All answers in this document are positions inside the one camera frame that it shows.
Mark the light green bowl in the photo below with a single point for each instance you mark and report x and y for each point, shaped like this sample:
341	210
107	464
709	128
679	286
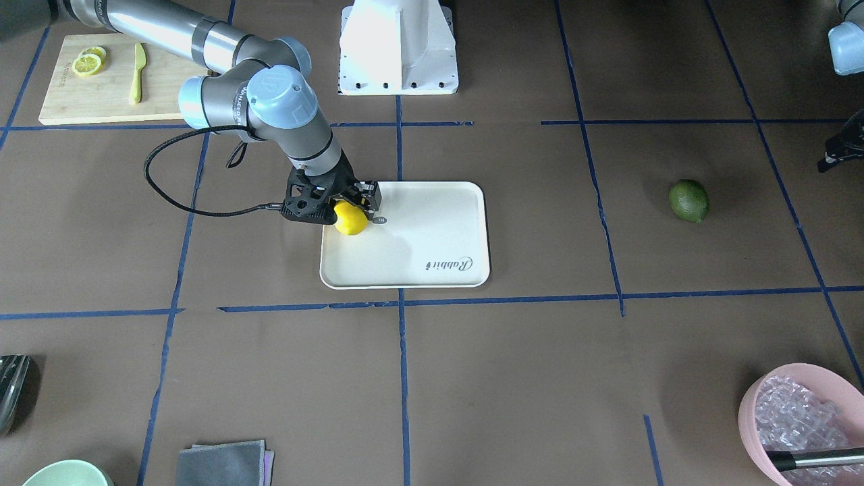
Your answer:
70	472

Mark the yellow-green plastic knife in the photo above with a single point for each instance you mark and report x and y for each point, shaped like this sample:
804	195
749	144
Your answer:
140	62

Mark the dark grey object edge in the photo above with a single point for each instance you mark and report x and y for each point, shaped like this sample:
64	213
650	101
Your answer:
14	370

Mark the metal handle black grip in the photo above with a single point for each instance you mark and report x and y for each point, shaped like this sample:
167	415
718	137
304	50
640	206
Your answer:
787	460

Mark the lemon slice back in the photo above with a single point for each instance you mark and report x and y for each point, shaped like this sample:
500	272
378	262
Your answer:
96	50

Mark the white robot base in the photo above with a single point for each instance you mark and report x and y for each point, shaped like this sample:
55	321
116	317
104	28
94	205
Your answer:
397	48

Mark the yellow lemon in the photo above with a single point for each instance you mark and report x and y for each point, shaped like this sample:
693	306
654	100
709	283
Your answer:
350	219

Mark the bubble wrap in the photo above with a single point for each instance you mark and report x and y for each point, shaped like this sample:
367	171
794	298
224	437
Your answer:
796	418

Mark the green lime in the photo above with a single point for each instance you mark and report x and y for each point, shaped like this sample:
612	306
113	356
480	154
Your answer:
689	200

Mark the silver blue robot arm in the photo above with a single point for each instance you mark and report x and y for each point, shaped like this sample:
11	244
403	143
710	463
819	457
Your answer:
255	88

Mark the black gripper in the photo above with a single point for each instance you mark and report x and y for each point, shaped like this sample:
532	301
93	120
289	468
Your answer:
345	179

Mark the lemon slice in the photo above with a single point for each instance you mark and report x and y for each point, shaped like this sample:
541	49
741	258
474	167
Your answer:
96	50
87	64

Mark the second robot arm light blue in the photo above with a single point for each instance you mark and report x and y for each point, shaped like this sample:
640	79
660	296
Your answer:
846	39

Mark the cream Rabbit tray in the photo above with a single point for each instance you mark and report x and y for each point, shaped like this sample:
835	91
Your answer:
433	235

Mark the pink bowl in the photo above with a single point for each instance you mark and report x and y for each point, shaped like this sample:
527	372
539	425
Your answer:
749	432

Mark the grey folded cloth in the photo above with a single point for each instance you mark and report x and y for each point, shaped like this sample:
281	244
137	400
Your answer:
239	463

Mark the wooden cutting board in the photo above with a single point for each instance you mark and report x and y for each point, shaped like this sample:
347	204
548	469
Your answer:
104	97

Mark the lemon slice front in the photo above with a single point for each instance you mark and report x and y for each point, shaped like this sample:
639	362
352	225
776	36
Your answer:
87	64

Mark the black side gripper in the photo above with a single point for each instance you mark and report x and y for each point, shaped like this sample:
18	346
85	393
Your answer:
846	146

